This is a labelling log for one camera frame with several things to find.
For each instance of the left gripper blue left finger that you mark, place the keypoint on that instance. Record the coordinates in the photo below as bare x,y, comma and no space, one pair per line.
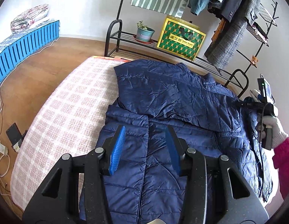
116,148

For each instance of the black hanging blazer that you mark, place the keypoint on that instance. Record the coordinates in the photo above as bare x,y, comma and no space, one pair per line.
225,10

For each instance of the floral folded quilt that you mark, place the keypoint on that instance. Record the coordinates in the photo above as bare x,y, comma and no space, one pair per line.
29,17

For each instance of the black metal clothes rack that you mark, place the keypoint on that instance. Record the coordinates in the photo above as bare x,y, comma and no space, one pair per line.
116,35

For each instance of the small teddy bear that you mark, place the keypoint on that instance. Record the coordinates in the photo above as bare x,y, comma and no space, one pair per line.
254,60

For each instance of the small potted plant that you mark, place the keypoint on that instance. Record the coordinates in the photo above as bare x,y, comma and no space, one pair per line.
144,33

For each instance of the navy blue puffer jacket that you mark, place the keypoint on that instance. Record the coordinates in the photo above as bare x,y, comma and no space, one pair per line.
152,96

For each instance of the grey plaid hanging coat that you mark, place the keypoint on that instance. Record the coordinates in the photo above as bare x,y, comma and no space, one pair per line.
223,48

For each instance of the pink sleeve right forearm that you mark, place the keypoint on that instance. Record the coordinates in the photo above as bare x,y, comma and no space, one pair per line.
281,162

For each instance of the right hand white glove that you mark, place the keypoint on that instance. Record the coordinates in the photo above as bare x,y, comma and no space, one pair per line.
278,133

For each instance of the black device on floor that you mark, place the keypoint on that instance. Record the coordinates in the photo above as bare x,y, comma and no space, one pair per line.
14,135

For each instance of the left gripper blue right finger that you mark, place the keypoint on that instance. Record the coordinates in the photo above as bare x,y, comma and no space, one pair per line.
174,148

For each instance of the yellow green patterned box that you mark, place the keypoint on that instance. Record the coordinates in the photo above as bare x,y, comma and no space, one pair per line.
180,38

